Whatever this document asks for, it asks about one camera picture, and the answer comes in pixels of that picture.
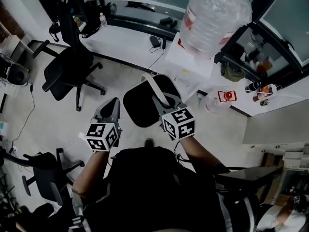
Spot green bag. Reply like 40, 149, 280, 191
221, 64, 246, 82

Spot black round appliance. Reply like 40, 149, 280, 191
7, 63, 31, 86

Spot black high-back office chair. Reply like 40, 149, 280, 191
32, 0, 106, 112

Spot black floor cable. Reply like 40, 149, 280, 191
11, 82, 36, 152

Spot red jar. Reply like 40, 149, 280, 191
252, 90, 266, 102

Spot person's black clothing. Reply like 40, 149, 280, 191
52, 146, 260, 232

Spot person's right forearm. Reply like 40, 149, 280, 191
178, 135, 225, 174

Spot white water dispenser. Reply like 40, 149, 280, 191
165, 31, 215, 99

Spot large clear dispenser water bottle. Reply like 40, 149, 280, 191
180, 0, 253, 60

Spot black power adapter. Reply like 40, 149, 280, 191
149, 35, 161, 49

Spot white carton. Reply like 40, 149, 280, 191
263, 83, 282, 96

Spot black thermos bottle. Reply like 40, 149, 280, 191
245, 80, 263, 93

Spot small white-capped water bottle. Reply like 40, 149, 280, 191
99, 12, 108, 28

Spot black adapter cable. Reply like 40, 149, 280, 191
147, 46, 166, 70

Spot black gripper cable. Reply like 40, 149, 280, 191
173, 141, 191, 164

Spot black waste bin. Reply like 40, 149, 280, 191
122, 73, 182, 128

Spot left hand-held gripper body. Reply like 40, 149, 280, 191
84, 116, 122, 154

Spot person's left forearm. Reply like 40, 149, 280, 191
72, 150, 112, 198

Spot clear water jug red cap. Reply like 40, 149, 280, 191
204, 89, 238, 116

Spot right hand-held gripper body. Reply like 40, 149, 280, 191
157, 102, 196, 142

